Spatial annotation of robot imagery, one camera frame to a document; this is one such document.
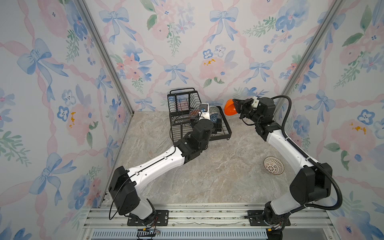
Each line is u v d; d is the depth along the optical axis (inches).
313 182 17.0
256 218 28.8
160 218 29.3
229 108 32.3
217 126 25.6
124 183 16.1
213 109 44.9
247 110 27.8
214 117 43.7
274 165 35.5
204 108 22.8
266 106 23.3
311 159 18.0
